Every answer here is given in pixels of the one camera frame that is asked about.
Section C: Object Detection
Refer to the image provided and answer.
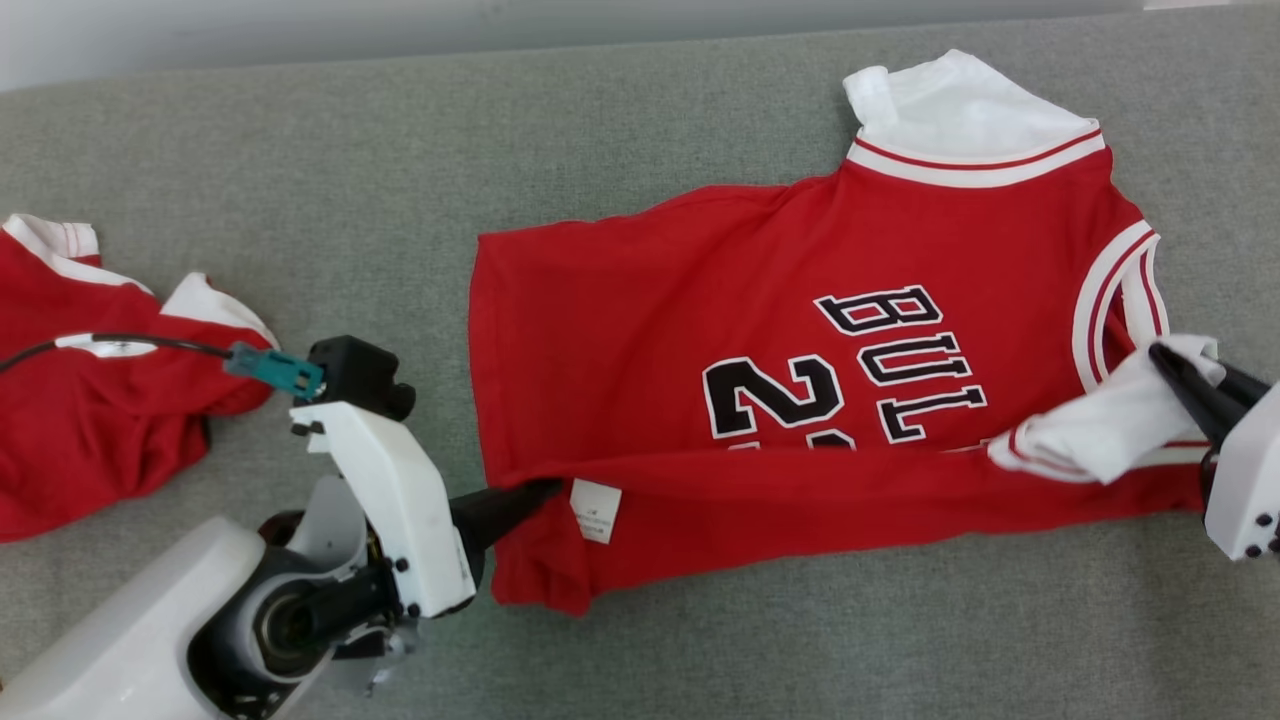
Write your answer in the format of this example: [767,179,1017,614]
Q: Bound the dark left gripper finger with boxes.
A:
[450,478,564,591]

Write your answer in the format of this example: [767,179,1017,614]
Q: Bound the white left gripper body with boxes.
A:
[289,400,479,619]

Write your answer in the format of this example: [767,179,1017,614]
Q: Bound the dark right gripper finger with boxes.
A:
[1148,342,1238,446]
[1215,360,1273,408]

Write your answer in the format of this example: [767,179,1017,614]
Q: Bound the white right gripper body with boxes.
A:
[1200,380,1280,562]

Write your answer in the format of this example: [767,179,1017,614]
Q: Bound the red Bulls basketball jersey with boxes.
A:
[467,48,1227,618]

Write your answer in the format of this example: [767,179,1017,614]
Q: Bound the red shorts with white stripes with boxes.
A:
[0,213,281,544]

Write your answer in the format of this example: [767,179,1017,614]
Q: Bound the grey fabric sofa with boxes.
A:
[0,5,1280,720]

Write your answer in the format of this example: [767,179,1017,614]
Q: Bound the teal cable connector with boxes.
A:
[223,341,327,401]

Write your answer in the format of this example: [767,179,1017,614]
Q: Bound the thin black cable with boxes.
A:
[0,332,241,377]

